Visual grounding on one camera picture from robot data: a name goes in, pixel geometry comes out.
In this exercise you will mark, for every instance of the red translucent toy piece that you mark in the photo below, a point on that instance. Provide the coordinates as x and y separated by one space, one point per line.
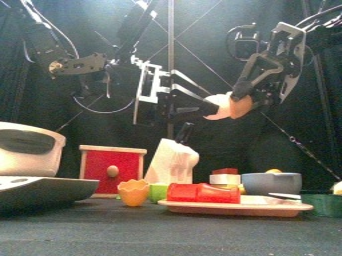
202 194

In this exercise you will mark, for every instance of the white toy pot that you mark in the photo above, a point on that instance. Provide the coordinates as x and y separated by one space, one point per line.
27 150

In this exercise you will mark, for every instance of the white toy knife block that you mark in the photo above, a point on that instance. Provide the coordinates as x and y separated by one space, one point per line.
171 163

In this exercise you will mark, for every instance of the white red toy block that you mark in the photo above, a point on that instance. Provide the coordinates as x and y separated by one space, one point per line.
225 177

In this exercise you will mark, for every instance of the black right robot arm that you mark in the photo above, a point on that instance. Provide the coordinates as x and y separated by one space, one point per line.
323 30

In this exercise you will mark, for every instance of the green toy cube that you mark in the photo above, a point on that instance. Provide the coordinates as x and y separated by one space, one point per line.
158 193

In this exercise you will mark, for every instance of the white toy knife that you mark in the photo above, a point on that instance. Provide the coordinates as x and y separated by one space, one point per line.
285 195

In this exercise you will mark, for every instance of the blue-grey bowl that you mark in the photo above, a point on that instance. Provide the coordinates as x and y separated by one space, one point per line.
271 184

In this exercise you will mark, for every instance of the yellow toy in bowl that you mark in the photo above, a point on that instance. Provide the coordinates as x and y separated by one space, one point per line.
273 171

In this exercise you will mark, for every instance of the grey toy tray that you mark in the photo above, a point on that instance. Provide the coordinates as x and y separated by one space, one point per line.
40 190

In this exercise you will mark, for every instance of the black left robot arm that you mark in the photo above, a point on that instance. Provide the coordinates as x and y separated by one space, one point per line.
42 40

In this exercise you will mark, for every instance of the red wooden drawer box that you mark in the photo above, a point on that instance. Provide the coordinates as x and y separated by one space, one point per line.
111 166

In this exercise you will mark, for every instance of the beige plate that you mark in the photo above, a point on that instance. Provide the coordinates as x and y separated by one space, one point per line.
249 207

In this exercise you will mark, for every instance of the green container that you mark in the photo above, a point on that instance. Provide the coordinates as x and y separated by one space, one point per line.
325 205

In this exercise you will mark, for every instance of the vertical metal frame pole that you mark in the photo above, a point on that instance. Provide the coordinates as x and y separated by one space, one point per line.
170 40

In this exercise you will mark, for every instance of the diagonal metal rod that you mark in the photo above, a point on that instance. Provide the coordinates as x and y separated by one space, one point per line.
302 146

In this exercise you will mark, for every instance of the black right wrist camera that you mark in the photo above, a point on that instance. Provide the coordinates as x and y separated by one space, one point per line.
246 45

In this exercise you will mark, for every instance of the white yellow toy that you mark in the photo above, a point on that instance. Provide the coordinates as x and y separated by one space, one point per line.
338 188

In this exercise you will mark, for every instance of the peach toy eggshell half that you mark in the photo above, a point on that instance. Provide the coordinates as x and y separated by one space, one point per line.
241 107

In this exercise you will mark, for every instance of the orange toy eggshell half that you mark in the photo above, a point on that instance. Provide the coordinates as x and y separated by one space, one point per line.
132 193

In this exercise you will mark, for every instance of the white toy egg piece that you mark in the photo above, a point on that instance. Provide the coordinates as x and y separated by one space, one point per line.
219 107

